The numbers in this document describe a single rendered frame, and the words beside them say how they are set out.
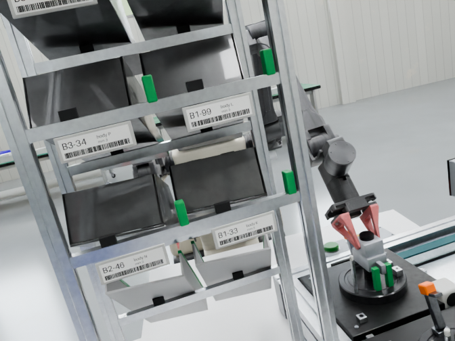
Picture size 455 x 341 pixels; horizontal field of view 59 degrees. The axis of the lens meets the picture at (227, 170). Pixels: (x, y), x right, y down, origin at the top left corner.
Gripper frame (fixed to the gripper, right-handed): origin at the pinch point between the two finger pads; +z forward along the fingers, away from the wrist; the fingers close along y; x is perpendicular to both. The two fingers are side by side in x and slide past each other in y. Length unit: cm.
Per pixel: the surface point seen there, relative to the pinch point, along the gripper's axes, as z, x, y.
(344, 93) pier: -439, 627, 409
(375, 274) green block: 6.6, -0.8, -1.8
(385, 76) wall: -452, 622, 517
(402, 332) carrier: 17.9, -4.6, -3.7
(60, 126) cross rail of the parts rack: -15, -42, -48
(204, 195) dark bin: -8.0, -28.4, -33.1
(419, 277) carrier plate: 9.4, 5.0, 9.8
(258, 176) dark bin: -8.1, -29.7, -25.0
